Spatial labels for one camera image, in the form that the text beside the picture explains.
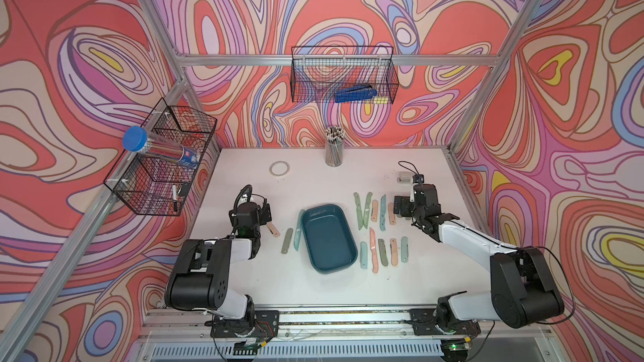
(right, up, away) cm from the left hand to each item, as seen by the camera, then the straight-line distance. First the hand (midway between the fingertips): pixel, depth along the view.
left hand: (253, 205), depth 94 cm
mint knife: (+56, -15, -5) cm, 58 cm away
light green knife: (+41, -3, +5) cm, 41 cm away
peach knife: (+52, -16, -6) cm, 55 cm away
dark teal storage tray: (+29, -13, -5) cm, 32 cm away
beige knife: (+8, -9, 0) cm, 12 cm away
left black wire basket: (-25, +10, -24) cm, 36 cm away
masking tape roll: (+7, +15, +19) cm, 25 cm away
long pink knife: (+45, -16, -5) cm, 48 cm away
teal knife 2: (+41, -16, -7) cm, 45 cm away
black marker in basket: (-17, +5, -21) cm, 28 cm away
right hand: (+59, 0, -2) cm, 59 cm away
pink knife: (+47, -3, +5) cm, 48 cm away
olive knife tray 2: (+48, -18, -8) cm, 52 cm away
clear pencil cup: (+31, +24, +10) cm, 41 cm away
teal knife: (+50, -4, +5) cm, 51 cm away
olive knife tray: (+13, -13, -3) cm, 18 cm away
